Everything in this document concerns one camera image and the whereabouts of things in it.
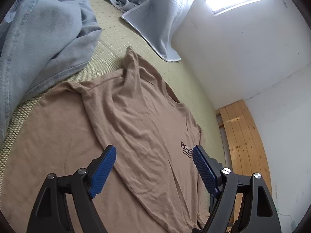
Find woven patterned bed mat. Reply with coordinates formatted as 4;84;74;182
0;0;227;233

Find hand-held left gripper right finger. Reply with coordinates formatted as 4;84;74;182
192;145;282;233

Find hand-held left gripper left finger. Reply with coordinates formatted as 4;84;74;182
26;145;117;233

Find light blue pants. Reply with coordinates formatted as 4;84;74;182
0;0;102;146

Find tan t-shirt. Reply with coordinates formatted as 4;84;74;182
1;46;211;233

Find wooden bed board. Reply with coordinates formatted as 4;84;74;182
216;99;272;233

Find light blue blanket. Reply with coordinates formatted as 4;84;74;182
87;0;195;62

